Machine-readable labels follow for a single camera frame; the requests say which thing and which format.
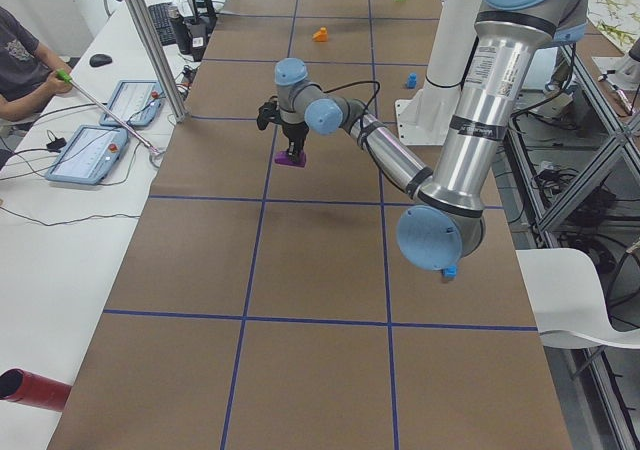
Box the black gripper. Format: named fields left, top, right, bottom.
left=282, top=121, right=307, bottom=156

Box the purple trapezoid block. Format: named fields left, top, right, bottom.
left=274, top=151, right=306, bottom=168

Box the orange trapezoid block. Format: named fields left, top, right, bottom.
left=312, top=27, right=329, bottom=43

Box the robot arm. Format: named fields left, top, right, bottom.
left=257, top=0, right=588, bottom=270

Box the small blue block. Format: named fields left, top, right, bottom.
left=405, top=73, right=418, bottom=89

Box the far teach pendant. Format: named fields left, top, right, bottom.
left=107, top=80, right=164, bottom=127

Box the teach pendant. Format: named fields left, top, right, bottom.
left=45, top=125, right=129, bottom=185
left=107, top=80, right=164, bottom=127

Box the black keyboard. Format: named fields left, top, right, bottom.
left=147, top=2, right=176, bottom=46

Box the near teach pendant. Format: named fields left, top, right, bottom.
left=45, top=125, right=129, bottom=185

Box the black computer mouse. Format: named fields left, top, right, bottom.
left=89, top=53, right=113, bottom=68

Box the seated person grey shirt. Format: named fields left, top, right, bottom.
left=1, top=8, right=72, bottom=122

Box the white plastic chair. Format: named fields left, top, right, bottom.
left=516, top=248, right=639, bottom=350

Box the red cylinder tube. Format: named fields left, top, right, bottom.
left=1, top=368, right=72, bottom=412

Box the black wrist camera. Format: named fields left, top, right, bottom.
left=256, top=99, right=281, bottom=131

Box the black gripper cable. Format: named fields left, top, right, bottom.
left=322, top=80, right=382, bottom=121

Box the white pedestal base plate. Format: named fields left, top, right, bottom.
left=395, top=95, right=452, bottom=146

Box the white pedestal column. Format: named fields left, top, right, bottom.
left=425, top=0, right=481, bottom=90

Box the aluminium frame post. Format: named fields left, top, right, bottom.
left=125, top=0, right=187, bottom=123

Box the metal stick green handle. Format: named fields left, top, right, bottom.
left=55, top=69, right=165, bottom=169

